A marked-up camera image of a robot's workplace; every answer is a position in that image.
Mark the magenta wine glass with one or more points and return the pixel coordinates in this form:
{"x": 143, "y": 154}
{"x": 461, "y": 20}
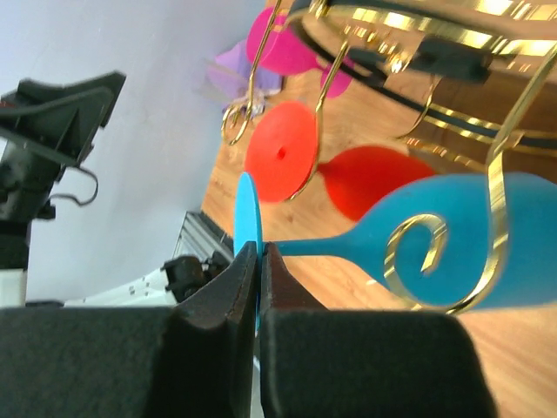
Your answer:
{"x": 283, "y": 53}

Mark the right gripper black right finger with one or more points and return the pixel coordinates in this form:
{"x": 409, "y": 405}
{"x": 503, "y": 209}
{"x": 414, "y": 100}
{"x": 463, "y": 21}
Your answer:
{"x": 317, "y": 362}

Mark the purple cloth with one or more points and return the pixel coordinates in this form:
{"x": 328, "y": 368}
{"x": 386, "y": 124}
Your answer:
{"x": 226, "y": 80}

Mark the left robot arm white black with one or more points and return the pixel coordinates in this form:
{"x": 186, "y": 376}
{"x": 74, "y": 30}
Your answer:
{"x": 27, "y": 179}

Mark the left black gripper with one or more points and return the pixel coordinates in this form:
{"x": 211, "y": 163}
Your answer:
{"x": 59, "y": 121}

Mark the gold wire wine glass rack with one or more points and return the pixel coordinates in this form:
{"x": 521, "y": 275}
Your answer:
{"x": 370, "y": 40}

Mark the cyan wine glass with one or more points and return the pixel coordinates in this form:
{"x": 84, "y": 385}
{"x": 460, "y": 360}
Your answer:
{"x": 445, "y": 245}

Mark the red wine glass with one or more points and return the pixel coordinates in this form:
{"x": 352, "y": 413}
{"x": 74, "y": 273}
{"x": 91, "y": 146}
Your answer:
{"x": 283, "y": 154}

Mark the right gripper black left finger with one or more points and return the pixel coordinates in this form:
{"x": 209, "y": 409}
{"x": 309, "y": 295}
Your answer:
{"x": 191, "y": 360}

